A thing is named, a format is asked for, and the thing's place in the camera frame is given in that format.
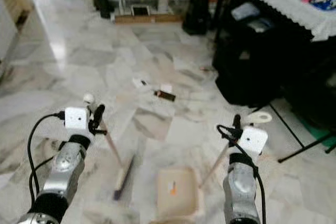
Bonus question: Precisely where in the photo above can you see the wooden handled broom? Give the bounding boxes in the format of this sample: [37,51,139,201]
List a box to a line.
[83,93,138,201]

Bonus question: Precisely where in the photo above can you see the cream long handled dustpan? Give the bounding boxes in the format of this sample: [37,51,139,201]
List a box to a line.
[155,111,273,222]

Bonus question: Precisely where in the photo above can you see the large black bag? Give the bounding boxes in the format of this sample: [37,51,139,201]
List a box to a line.
[212,1,336,110]

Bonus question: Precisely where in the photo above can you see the small brown box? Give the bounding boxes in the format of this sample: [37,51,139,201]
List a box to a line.
[154,90,176,102]

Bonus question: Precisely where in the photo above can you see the black metal stand leg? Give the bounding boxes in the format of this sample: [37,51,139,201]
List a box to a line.
[268,98,336,164]

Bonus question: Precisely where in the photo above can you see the green mat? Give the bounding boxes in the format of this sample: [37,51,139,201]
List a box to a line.
[300,115,336,147]

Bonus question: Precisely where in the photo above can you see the wooden plank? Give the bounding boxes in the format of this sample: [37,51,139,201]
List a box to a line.
[114,14,184,24]

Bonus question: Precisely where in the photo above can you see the small white framed screen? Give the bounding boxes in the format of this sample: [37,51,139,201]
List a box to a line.
[131,5,151,17]

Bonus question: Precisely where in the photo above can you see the clear plastic bag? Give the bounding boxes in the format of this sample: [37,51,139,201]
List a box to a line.
[230,2,261,22]

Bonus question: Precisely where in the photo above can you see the black backpack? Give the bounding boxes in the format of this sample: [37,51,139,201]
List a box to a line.
[182,0,214,36]

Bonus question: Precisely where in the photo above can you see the table with white lace cloth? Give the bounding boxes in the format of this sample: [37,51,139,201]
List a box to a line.
[215,0,336,42]

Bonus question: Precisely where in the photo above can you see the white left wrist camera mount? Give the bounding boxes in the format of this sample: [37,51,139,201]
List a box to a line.
[64,107,90,131]

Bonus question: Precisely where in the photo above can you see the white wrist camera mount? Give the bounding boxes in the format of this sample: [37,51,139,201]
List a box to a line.
[238,126,269,156]
[64,107,90,131]

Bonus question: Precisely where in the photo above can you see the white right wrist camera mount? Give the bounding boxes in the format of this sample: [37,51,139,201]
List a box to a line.
[238,126,269,156]

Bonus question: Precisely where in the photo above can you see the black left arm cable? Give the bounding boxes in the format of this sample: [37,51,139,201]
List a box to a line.
[27,111,67,209]

